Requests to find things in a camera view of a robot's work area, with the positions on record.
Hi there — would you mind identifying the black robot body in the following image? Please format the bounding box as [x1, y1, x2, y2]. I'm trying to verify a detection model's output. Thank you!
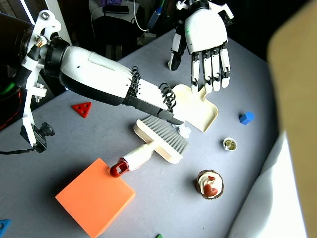
[88, 0, 150, 62]

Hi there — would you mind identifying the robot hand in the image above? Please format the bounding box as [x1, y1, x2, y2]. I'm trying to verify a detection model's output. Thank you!
[169, 9, 231, 94]
[58, 46, 186, 125]

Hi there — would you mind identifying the white cloth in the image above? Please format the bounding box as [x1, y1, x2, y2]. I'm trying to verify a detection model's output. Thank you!
[227, 130, 310, 238]

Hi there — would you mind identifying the blue plug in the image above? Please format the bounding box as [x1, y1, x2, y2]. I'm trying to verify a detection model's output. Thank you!
[147, 6, 163, 29]

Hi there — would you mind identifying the tan blurred board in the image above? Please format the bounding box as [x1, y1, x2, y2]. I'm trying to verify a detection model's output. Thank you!
[266, 0, 317, 238]

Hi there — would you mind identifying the red triangle block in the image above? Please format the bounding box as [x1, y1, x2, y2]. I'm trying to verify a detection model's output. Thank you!
[71, 101, 93, 119]

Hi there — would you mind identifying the small white cup with spoon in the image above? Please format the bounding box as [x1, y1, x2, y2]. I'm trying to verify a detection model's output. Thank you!
[222, 136, 238, 152]

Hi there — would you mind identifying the black camera on white bracket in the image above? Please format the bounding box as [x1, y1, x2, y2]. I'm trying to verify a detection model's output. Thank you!
[19, 9, 62, 154]

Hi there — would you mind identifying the white cable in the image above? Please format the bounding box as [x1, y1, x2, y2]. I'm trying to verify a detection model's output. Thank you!
[132, 0, 150, 32]

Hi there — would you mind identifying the toy cupcake with red hearts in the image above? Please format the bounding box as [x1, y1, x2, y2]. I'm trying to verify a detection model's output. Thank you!
[195, 169, 225, 200]

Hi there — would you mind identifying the cream plastic dustpan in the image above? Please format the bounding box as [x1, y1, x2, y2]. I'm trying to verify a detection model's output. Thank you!
[171, 83, 220, 133]

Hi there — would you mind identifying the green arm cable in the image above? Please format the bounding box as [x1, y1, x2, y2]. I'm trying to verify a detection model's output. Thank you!
[0, 80, 16, 97]

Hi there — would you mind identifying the orange box block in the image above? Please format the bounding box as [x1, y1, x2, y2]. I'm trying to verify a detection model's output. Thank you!
[54, 157, 136, 238]

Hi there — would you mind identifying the blue cube block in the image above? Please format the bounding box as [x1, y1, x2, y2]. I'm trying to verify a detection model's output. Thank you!
[239, 111, 256, 125]

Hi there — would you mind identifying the red twisted cable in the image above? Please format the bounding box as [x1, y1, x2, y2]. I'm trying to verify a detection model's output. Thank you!
[0, 88, 23, 131]

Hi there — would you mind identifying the blue toy block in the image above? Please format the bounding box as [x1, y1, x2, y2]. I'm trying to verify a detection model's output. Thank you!
[0, 219, 12, 237]

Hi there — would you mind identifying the thin black camera cable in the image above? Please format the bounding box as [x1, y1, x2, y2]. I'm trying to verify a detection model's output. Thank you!
[0, 148, 36, 156]

